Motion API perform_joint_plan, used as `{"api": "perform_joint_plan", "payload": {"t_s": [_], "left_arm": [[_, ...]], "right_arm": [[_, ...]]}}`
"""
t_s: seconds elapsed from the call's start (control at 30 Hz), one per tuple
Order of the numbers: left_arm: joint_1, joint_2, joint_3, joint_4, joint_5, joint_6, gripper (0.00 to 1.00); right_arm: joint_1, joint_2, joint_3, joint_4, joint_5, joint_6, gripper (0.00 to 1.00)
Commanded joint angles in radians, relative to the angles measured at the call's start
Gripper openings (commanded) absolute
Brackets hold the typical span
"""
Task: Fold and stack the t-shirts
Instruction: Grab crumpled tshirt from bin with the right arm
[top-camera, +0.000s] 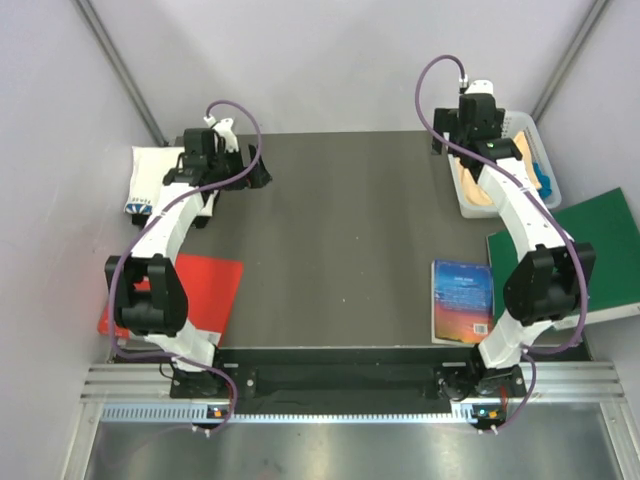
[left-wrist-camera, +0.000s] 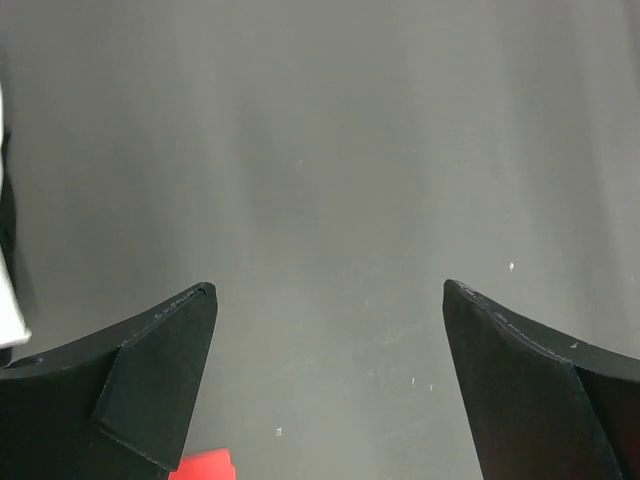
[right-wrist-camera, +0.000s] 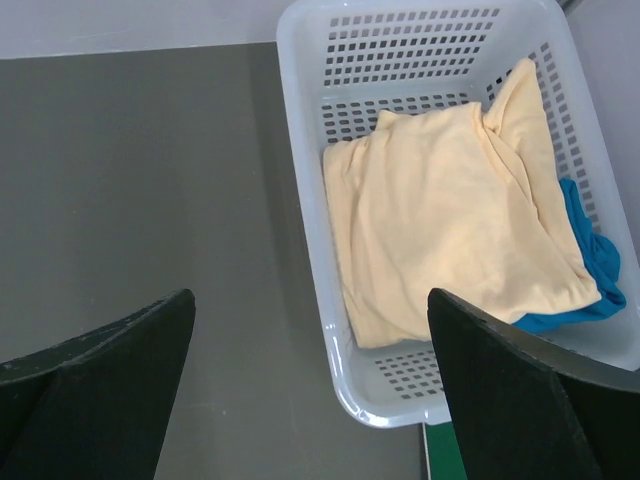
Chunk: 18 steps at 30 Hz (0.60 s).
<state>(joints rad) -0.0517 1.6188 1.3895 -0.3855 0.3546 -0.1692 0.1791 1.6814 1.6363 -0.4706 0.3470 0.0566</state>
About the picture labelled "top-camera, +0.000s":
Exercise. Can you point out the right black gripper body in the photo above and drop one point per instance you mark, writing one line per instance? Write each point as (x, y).
(496, 120)

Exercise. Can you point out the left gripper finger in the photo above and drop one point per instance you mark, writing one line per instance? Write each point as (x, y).
(206, 213)
(259, 176)

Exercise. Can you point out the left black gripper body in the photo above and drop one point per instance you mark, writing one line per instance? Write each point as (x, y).
(226, 164)

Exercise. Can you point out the yellow t shirt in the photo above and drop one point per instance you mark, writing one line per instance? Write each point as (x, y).
(475, 195)

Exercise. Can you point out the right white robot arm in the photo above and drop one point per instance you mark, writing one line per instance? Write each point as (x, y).
(552, 274)

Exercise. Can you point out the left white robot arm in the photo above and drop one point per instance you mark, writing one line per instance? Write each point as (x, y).
(163, 234)

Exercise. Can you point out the white plastic basket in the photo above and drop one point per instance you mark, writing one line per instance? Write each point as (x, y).
(514, 121)

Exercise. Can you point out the white folded t shirt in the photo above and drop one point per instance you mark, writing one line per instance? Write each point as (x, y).
(150, 165)

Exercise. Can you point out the red binder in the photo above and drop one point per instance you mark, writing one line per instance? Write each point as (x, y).
(210, 295)

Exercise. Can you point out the blue t shirt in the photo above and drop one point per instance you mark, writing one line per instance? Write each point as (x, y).
(544, 187)

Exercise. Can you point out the green binder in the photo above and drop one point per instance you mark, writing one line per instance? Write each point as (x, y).
(606, 222)

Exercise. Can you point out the blue orange book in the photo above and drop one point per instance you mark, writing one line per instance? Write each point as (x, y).
(462, 302)

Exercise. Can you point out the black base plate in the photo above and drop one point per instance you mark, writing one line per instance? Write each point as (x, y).
(447, 372)

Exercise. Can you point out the aluminium frame rail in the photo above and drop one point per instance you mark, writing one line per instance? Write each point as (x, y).
(572, 422)

